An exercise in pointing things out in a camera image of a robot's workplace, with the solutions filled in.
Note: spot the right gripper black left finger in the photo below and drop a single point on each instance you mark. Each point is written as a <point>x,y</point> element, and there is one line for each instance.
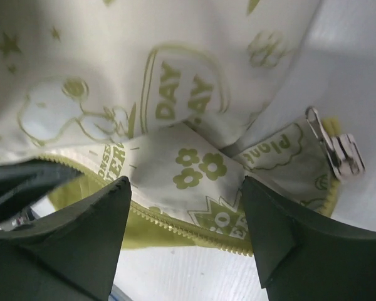
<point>71,254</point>

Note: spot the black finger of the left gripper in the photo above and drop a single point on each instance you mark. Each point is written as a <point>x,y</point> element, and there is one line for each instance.
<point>24,184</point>

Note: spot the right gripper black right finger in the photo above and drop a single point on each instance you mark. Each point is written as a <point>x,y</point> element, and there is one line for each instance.
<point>303,255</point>

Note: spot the cream green-printed hooded jacket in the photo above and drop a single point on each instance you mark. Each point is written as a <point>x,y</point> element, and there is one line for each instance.
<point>155,90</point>

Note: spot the silver metal zipper slider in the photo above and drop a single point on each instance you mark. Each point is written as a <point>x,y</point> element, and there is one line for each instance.
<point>341,151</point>

